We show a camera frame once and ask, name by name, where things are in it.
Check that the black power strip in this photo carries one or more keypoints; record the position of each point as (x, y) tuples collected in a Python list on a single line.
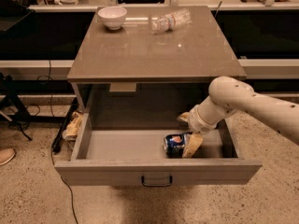
[(56, 147)]

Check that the black drawer handle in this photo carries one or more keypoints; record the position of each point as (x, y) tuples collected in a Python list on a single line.
[(157, 183)]

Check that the white ceramic bowl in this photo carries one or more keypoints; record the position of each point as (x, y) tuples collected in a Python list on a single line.
[(112, 17)]

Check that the open grey top drawer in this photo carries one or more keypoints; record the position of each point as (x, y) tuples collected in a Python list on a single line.
[(122, 136)]

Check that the tan shoe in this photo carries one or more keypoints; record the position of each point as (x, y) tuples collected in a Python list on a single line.
[(6, 155)]

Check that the black stand legs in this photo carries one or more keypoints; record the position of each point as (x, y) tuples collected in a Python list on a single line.
[(21, 118)]

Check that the clear plastic water bottle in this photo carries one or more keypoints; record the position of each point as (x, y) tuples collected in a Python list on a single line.
[(171, 21)]

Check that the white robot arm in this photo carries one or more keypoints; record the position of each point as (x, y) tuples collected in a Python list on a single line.
[(226, 95)]

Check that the crumpled yellow paper bag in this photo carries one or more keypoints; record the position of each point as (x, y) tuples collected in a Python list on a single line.
[(71, 131)]

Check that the blue Pepsi can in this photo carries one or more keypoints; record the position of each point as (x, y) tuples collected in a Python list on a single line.
[(174, 145)]

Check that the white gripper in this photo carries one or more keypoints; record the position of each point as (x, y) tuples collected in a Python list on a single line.
[(197, 122)]

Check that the grey cabinet with counter top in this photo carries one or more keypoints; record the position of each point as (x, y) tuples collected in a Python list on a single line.
[(196, 52)]

